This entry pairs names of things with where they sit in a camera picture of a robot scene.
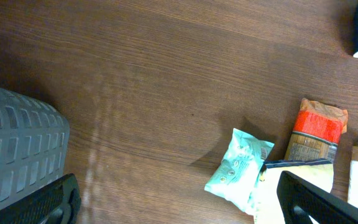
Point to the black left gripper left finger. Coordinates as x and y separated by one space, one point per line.
58 202

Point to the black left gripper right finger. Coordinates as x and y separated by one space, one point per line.
303 202

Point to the teal crinkled wipes packet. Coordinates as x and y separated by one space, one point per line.
236 178

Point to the orange and tan snack package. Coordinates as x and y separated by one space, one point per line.
317 131

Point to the grey plastic mesh basket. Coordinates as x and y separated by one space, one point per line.
33 145

